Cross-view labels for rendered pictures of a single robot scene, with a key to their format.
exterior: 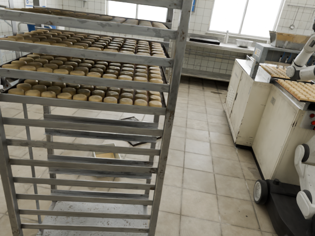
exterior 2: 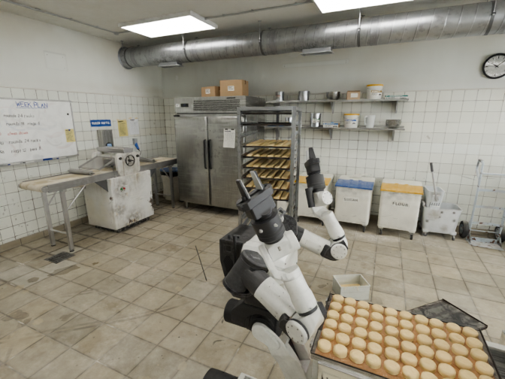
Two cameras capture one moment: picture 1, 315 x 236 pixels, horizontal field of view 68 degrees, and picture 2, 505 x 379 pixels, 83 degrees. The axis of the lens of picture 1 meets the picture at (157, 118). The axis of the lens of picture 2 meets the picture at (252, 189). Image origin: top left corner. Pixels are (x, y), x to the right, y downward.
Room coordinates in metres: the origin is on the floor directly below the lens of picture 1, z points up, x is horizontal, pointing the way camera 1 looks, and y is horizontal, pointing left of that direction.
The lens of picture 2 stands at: (1.71, -2.30, 1.75)
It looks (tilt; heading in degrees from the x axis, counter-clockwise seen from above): 15 degrees down; 110
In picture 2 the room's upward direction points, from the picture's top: straight up
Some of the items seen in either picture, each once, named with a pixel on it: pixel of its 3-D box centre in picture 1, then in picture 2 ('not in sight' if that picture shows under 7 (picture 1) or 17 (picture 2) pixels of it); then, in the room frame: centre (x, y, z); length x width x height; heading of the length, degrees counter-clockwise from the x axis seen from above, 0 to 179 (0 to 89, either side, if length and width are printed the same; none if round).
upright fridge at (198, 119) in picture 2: not in sight; (220, 155); (-0.65, 2.51, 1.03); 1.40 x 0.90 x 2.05; 175
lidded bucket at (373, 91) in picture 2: not in sight; (374, 92); (1.90, 2.63, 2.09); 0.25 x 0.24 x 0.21; 85
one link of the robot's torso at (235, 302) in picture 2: not in sight; (253, 312); (1.32, -1.18, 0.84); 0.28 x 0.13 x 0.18; 175
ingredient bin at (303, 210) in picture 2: not in sight; (313, 198); (1.11, 2.49, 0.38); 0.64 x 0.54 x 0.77; 86
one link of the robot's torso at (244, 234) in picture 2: not in sight; (259, 263); (1.35, -1.18, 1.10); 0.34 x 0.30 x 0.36; 85
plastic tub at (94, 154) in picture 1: (106, 159); (350, 287); (1.78, 0.42, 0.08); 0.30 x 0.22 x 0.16; 25
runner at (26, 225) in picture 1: (87, 225); not in sight; (0.78, 0.26, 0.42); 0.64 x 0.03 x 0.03; 96
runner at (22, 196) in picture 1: (86, 197); not in sight; (0.78, 0.26, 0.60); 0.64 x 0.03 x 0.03; 96
